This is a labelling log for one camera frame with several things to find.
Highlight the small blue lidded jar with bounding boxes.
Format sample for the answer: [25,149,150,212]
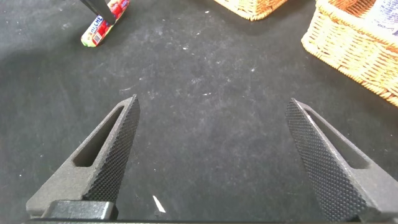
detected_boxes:
[363,0,398,37]

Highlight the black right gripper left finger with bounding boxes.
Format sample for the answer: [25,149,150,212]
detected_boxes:
[26,95,141,218]

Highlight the red candy pack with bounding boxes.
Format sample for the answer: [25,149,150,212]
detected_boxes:
[80,0,131,48]

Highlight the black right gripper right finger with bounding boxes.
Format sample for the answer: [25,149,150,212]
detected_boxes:
[285,98,398,223]

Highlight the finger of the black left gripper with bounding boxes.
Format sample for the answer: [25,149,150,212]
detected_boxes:
[80,0,116,26]

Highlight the wicker basket with brown handles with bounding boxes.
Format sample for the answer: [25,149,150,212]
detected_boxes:
[214,0,289,22]
[300,0,398,108]

